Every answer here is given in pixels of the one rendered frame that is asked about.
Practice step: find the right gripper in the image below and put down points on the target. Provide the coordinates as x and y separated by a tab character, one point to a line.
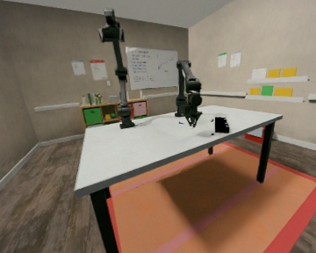
111	34

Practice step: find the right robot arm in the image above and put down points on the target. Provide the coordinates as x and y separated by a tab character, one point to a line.
121	72

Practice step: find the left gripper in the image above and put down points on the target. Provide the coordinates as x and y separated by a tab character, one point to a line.
194	117

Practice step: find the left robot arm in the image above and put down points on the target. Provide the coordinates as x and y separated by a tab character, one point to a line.
193	83

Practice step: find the black open bin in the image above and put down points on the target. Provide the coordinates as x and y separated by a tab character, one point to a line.
221	125

